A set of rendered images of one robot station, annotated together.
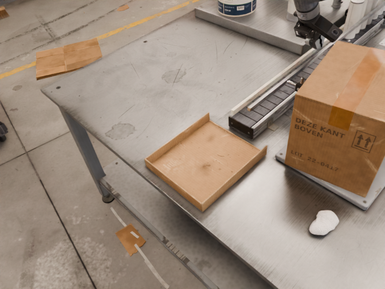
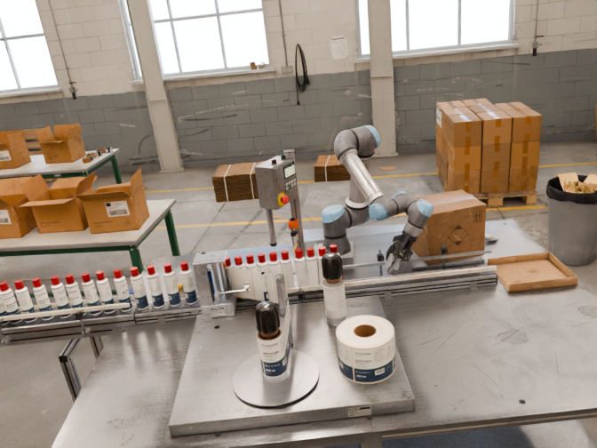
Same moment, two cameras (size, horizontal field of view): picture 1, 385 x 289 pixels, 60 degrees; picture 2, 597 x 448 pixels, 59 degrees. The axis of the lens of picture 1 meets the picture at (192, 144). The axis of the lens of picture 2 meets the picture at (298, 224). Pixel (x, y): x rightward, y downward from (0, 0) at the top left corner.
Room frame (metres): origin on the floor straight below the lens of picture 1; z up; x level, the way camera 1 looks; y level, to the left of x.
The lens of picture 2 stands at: (3.02, 0.51, 2.08)
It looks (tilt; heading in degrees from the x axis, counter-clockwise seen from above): 22 degrees down; 220
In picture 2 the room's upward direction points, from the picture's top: 6 degrees counter-clockwise
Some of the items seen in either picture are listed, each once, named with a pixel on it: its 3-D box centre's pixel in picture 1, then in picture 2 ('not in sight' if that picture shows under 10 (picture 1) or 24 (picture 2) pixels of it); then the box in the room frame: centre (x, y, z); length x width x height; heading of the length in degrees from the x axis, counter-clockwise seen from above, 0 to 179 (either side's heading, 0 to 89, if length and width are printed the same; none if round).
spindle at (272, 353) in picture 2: not in sight; (270, 340); (1.94, -0.57, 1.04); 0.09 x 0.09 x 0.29
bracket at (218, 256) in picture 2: not in sight; (210, 257); (1.71, -1.08, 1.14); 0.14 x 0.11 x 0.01; 129
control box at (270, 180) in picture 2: not in sight; (277, 182); (1.37, -0.95, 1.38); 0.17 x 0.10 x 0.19; 4
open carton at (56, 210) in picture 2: not in sight; (65, 201); (1.26, -3.09, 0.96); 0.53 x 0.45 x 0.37; 32
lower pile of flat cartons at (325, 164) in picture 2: not in sight; (340, 166); (-2.47, -3.21, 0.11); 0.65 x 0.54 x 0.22; 118
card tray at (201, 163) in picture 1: (205, 156); (529, 270); (0.73, -0.04, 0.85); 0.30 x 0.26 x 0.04; 129
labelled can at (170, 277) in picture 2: not in sight; (171, 284); (1.77, -1.31, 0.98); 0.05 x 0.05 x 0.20
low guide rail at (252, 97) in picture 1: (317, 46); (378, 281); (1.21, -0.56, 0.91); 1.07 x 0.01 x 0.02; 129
